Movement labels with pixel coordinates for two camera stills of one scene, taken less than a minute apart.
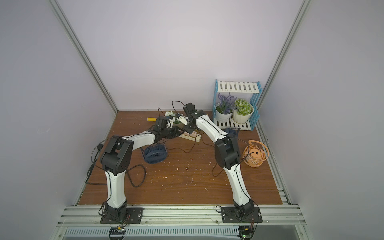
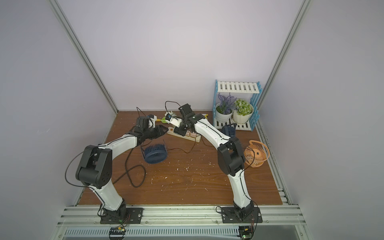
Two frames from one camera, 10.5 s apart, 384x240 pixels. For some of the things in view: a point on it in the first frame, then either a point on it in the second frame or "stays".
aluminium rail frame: [283, 223] stays
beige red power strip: [192, 136] stays
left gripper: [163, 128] to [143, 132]
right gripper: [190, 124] stays
